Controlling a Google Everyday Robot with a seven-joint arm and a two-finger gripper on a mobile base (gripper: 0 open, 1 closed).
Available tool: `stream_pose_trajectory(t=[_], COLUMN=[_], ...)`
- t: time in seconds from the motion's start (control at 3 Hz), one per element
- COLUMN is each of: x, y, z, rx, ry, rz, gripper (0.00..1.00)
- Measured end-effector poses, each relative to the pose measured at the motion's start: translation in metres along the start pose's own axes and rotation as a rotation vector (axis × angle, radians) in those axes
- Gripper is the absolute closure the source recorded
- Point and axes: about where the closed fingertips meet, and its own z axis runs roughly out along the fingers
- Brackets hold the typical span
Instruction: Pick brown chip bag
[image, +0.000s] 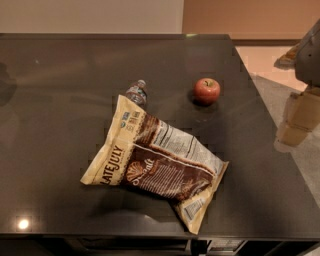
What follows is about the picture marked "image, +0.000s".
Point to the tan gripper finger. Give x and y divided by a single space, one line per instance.
301 116

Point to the red apple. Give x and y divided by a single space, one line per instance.
206 91

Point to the brown and tan chip bag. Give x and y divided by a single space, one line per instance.
146 153

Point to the small plastic water bottle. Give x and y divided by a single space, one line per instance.
137 93

